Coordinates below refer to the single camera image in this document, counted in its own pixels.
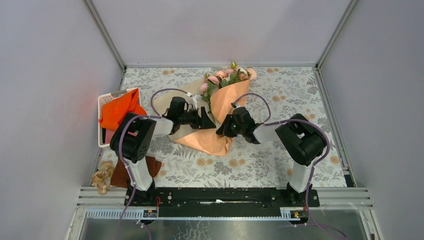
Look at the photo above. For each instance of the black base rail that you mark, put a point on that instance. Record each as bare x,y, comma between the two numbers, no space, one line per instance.
221,202

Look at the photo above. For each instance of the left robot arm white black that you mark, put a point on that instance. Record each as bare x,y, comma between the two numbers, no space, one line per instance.
133,136

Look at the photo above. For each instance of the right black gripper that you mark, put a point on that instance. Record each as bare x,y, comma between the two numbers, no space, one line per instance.
224,130

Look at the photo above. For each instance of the beige kraft wrapping paper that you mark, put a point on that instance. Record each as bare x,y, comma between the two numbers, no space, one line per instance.
204,140

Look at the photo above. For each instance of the tan satin ribbon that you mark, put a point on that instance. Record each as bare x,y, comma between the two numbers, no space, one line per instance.
100,177

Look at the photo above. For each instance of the brown cloth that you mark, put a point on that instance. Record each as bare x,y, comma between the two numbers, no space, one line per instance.
120,176

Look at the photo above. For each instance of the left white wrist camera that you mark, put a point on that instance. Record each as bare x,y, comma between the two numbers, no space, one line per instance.
195,100

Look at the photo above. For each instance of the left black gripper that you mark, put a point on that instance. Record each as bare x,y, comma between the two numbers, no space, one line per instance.
203,122

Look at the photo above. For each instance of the white plastic basket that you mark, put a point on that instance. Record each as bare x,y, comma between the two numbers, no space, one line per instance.
109,116

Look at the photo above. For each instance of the pink fake flower bouquet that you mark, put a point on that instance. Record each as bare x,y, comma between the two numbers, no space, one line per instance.
224,78

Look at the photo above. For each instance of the floral patterned table mat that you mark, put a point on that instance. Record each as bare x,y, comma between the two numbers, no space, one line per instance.
276,94

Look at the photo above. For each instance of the orange cloth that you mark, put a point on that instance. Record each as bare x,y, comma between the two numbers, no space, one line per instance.
121,109

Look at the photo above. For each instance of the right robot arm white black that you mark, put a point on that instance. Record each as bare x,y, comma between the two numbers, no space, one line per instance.
305,143

